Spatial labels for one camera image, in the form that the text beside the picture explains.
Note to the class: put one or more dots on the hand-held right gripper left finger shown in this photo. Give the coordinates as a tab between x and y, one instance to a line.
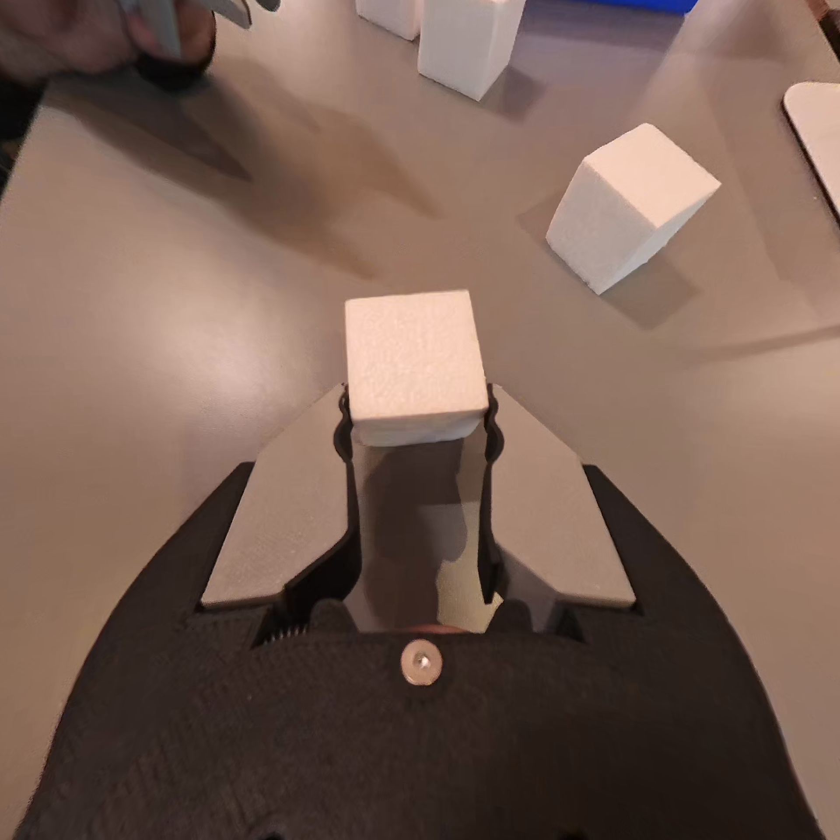
289	525

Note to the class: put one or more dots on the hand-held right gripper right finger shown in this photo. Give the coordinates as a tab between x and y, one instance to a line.
558	531

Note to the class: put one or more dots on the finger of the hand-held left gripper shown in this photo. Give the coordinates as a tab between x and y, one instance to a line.
226	12

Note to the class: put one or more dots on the white foam cube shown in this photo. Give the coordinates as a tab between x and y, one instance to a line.
390	16
617	210
413	354
466	46

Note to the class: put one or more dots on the person's left hand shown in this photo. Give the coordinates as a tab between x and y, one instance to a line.
59	33

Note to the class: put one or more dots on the blue plastic bin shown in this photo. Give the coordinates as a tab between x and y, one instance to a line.
610	5

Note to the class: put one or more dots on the white adjustable stand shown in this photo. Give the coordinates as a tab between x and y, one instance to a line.
820	131

